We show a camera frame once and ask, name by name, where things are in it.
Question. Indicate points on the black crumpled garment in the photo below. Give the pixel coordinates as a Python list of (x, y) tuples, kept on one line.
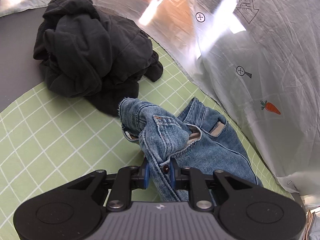
[(84, 52)]

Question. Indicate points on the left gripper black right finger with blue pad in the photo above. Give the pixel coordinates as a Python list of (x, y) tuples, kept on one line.
[(206, 191)]

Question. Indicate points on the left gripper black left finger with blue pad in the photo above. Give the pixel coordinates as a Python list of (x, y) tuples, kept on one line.
[(113, 190)]

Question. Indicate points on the blue denim jeans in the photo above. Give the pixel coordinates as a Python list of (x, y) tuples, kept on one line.
[(198, 137)]

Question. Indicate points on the white printed fabric sheet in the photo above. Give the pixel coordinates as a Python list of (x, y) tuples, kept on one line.
[(259, 59)]

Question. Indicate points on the green grid-pattern mat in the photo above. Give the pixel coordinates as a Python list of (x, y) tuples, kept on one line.
[(48, 140)]

